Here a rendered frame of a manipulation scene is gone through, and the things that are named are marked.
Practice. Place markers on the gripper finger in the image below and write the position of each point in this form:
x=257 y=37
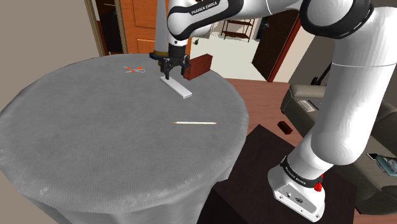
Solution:
x=185 y=63
x=166 y=69

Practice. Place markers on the white pencil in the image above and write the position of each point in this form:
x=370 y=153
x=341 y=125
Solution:
x=195 y=123

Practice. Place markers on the small red block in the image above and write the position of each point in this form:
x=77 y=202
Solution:
x=284 y=127

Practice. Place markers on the round table with grey cloth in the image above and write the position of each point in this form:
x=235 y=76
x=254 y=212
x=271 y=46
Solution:
x=93 y=139

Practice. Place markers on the tall grey cone, black base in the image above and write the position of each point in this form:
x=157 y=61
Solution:
x=161 y=31

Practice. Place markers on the red brick box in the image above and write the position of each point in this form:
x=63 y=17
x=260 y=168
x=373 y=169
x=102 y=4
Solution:
x=198 y=66

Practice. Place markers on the orange scissors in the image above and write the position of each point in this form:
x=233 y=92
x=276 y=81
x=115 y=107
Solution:
x=135 y=69

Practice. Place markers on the dark brown door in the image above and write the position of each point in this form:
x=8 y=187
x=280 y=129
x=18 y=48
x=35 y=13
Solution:
x=274 y=46

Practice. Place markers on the teal tablet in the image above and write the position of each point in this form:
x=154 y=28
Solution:
x=386 y=163

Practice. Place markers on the brown metal shelf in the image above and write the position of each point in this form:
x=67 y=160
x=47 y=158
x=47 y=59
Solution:
x=237 y=29

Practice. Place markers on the dark robot stand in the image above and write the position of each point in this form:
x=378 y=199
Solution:
x=248 y=173

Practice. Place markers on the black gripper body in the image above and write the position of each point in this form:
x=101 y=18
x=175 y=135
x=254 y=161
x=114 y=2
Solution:
x=177 y=52

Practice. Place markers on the flat white bar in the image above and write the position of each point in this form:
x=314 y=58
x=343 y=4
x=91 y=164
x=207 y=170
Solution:
x=178 y=87

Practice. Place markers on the orange wooden door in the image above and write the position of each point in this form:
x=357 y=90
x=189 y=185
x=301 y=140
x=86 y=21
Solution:
x=139 y=24

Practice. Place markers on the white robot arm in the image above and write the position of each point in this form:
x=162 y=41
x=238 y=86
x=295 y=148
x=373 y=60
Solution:
x=350 y=102

